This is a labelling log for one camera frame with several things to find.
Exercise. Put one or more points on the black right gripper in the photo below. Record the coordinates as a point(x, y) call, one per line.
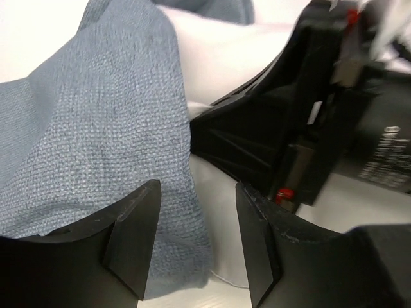
point(349, 114)

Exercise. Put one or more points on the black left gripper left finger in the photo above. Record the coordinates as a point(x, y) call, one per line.
point(102, 260)

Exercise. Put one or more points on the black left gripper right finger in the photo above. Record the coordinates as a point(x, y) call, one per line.
point(291, 262)

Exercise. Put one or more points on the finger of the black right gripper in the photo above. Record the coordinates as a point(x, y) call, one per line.
point(251, 132)

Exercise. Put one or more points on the white pillow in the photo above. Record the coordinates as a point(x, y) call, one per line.
point(216, 57)

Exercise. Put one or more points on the blue-grey fabric pillowcase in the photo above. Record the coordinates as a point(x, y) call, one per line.
point(92, 123)

